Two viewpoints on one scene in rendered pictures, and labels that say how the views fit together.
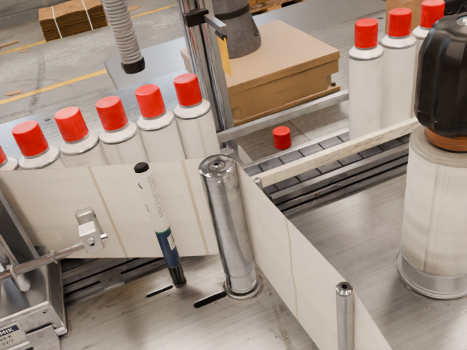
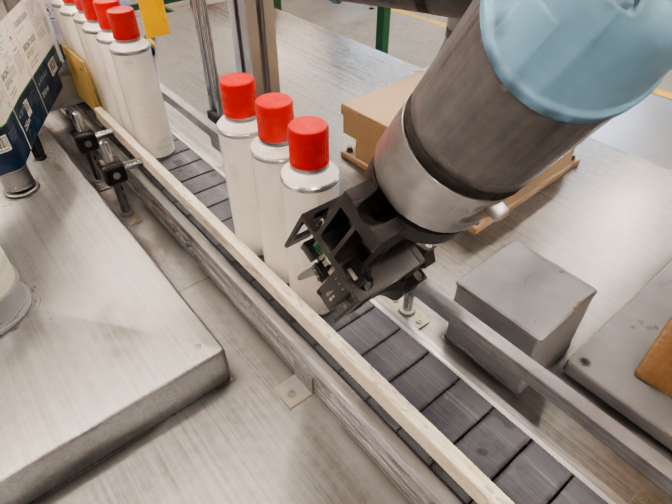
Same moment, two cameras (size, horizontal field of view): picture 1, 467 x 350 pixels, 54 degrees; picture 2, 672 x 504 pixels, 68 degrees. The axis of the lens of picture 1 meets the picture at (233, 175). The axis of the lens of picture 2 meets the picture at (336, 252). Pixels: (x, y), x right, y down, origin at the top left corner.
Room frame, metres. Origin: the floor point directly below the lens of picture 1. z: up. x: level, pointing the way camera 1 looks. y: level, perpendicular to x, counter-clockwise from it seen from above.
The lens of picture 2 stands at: (0.54, -0.68, 1.27)
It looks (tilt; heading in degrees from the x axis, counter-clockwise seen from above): 42 degrees down; 66
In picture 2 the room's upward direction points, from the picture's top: straight up
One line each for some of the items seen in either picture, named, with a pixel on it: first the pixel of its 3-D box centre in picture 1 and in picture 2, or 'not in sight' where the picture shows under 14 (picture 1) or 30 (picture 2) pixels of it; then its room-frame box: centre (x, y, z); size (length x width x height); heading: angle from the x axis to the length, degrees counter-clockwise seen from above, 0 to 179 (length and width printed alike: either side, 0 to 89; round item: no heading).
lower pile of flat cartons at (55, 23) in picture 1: (72, 17); not in sight; (4.99, 1.33, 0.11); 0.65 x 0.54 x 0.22; 104
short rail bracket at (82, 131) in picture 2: not in sight; (99, 145); (0.49, 0.08, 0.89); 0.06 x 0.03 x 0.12; 15
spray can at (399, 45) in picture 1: (396, 75); (282, 196); (0.66, -0.29, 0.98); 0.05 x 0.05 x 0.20
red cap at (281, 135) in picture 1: (281, 137); not in sight; (0.76, -0.11, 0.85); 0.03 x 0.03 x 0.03
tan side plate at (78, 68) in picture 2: not in sight; (81, 80); (0.49, 0.21, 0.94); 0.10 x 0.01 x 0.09; 105
